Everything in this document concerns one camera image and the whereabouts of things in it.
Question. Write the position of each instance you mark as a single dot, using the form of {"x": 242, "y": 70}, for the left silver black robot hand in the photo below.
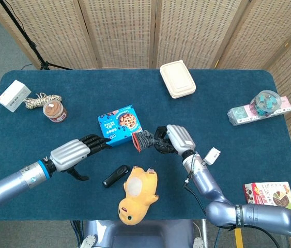
{"x": 69, "y": 155}

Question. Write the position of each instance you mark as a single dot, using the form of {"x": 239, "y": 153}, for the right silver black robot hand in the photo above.
{"x": 180, "y": 139}

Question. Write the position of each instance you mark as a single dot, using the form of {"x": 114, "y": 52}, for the grey knit glove orange cuff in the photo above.
{"x": 145, "y": 140}

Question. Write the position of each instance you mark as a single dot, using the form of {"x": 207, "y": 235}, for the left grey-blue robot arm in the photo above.
{"x": 16, "y": 180}

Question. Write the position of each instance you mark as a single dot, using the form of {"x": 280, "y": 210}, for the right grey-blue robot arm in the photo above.
{"x": 225, "y": 209}

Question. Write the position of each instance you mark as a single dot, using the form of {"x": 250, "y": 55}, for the small white carton box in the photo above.
{"x": 212, "y": 156}

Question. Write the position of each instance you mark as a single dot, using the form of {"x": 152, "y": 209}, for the clear jar brown sauce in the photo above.
{"x": 54, "y": 112}

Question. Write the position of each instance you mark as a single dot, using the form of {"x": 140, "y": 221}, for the black stapler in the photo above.
{"x": 115, "y": 177}

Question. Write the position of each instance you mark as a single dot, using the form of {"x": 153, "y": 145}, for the blue cookie box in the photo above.
{"x": 119, "y": 124}

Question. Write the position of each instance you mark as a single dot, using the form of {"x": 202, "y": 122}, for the beige lidded lunch box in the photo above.
{"x": 177, "y": 78}

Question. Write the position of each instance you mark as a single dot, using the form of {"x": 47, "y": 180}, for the plastic wrapped tissue pack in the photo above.
{"x": 238, "y": 116}

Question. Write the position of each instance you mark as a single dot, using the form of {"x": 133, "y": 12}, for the yellow plush toy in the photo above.
{"x": 137, "y": 196}

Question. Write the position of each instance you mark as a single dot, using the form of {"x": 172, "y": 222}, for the dark blue table cloth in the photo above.
{"x": 83, "y": 85}

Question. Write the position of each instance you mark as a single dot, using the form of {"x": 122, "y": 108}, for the large white carton box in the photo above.
{"x": 13, "y": 95}

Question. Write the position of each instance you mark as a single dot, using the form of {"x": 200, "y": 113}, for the clear tub of clips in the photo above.
{"x": 265, "y": 103}

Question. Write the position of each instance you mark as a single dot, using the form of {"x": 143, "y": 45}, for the grey-blue robot torso base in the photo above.
{"x": 140, "y": 235}

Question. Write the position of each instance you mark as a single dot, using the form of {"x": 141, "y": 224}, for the red white snack box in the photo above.
{"x": 269, "y": 196}

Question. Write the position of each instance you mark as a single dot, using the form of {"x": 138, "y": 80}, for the black tripod stand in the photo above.
{"x": 32, "y": 47}

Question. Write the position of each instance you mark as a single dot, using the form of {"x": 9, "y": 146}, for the woven rattan folding screen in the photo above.
{"x": 122, "y": 31}

